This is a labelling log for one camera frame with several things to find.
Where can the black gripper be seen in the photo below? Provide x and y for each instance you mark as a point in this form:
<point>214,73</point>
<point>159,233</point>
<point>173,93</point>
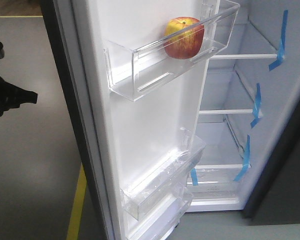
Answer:
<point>12,96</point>

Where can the fridge door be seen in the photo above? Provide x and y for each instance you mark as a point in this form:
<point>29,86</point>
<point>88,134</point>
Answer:
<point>119,140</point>

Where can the red yellow apple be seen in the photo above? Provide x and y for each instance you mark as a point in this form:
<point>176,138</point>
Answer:
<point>186,44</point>

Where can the dark grey fridge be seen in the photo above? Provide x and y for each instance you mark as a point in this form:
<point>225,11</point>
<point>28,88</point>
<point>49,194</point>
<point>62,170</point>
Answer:
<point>250,105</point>

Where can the clear upper door bin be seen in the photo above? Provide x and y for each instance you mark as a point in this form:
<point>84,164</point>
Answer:
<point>135,45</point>

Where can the clear door bin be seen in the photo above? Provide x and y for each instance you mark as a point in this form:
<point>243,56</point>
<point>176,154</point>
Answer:
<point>145,194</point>
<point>135,45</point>

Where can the yellow floor tape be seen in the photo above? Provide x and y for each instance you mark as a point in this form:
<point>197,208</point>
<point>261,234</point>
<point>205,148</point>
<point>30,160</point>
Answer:
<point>41,183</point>

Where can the clear lower door bin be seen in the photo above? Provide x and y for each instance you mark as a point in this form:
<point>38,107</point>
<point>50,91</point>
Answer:
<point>145,194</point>

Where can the clear crisper drawer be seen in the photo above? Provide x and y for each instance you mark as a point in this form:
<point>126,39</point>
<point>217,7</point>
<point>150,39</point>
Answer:
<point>219,182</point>

